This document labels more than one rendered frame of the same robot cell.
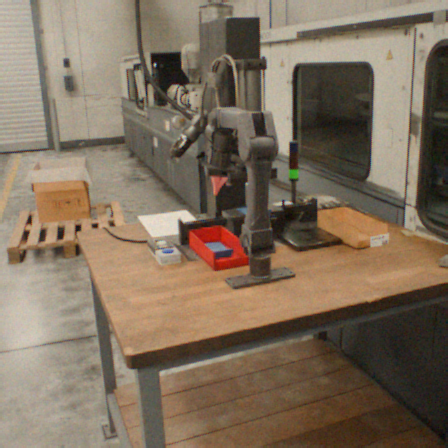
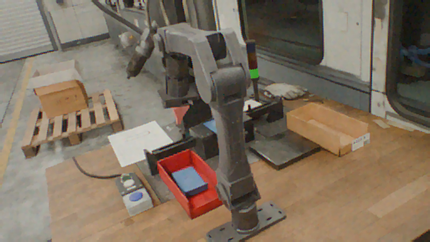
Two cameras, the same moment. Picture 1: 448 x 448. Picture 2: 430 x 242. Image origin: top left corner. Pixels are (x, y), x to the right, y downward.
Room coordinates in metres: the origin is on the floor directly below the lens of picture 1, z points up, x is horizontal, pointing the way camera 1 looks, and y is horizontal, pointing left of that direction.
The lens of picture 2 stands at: (0.74, -0.04, 1.50)
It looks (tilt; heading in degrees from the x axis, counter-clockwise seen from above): 25 degrees down; 358
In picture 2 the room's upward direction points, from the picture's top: 10 degrees counter-clockwise
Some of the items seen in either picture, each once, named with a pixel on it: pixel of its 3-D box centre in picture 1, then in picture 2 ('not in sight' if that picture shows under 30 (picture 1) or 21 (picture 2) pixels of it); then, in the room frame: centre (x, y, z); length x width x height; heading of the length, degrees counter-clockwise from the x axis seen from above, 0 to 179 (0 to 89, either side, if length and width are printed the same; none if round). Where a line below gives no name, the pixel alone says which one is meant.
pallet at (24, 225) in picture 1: (70, 228); (73, 118); (4.66, 1.46, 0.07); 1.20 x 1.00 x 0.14; 15
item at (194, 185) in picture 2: (215, 247); (188, 178); (1.62, 0.04, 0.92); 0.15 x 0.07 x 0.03; 18
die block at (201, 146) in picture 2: (253, 222); (222, 134); (1.82, -0.10, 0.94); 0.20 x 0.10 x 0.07; 111
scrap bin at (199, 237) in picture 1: (218, 246); (191, 180); (1.59, 0.03, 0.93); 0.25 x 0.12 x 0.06; 21
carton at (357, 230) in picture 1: (351, 227); (325, 128); (1.74, -0.44, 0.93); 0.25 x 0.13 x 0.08; 21
